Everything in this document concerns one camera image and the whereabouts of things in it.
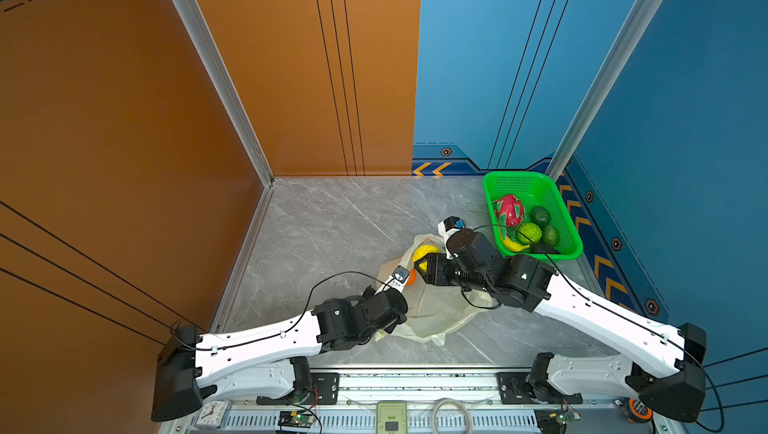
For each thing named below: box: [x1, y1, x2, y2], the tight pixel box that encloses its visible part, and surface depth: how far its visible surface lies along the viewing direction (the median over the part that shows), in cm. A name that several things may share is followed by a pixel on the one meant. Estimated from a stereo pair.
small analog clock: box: [194, 400, 231, 430], surface depth 70 cm
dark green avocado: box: [530, 206, 551, 227], surface depth 104 cm
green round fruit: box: [517, 222, 543, 244], surface depth 98 cm
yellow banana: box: [502, 237, 531, 252], surface depth 99 cm
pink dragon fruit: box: [492, 194, 526, 239], surface depth 101 cm
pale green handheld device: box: [376, 400, 409, 434], surface depth 70 cm
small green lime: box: [542, 225, 560, 247], surface depth 99 cm
